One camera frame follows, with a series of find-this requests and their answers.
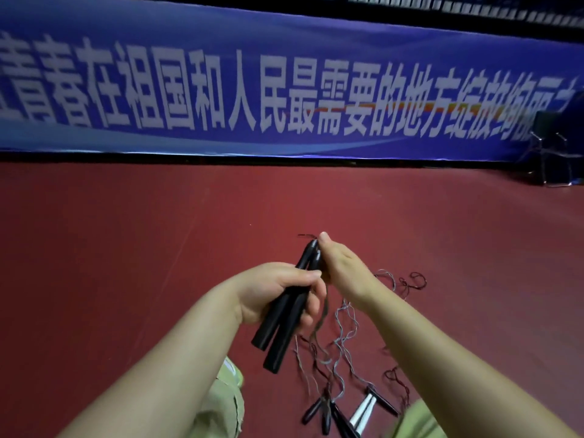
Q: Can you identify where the black metal chair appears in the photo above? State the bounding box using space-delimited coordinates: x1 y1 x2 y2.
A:
525 110 584 187

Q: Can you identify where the white jump rope handle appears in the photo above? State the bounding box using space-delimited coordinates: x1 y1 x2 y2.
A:
353 399 380 438
348 391 376 429

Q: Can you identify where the person's yellow-green left shoe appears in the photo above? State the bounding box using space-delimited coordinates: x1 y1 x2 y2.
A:
214 356 245 389

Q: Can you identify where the person's left forearm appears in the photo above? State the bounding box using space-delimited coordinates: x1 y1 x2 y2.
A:
58 282 243 438

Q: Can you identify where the blue banner with white characters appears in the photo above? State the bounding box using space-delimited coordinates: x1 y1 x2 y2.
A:
0 0 584 162

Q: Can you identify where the person's right hand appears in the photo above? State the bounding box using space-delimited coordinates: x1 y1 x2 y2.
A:
317 231 381 311

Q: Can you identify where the dark red jump rope cord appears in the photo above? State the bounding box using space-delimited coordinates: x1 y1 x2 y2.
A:
382 271 428 408

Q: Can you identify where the grey jump rope cord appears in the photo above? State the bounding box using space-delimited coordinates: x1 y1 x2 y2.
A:
293 269 398 408

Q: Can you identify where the person's right forearm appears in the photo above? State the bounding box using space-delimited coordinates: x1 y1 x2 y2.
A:
355 278 581 438

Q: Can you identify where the person's left hand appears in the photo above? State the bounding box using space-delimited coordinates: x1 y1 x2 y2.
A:
235 262 328 334

